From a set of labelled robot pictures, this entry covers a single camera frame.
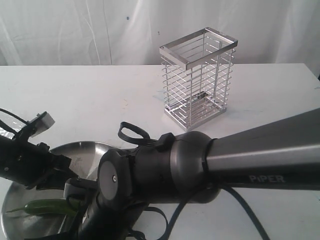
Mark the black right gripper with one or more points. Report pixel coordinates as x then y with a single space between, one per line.
95 220

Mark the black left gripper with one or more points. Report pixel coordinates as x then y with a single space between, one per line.
36 167

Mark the green cucumber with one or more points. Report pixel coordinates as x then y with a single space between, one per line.
49 207

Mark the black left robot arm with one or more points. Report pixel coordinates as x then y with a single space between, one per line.
8 152

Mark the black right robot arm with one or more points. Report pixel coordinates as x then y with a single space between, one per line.
192 168

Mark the round stainless steel plate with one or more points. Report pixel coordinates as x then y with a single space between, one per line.
57 194

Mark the clear plastic bag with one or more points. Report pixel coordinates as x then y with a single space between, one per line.
10 123

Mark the chrome wire utensil holder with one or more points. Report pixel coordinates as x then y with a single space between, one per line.
197 71

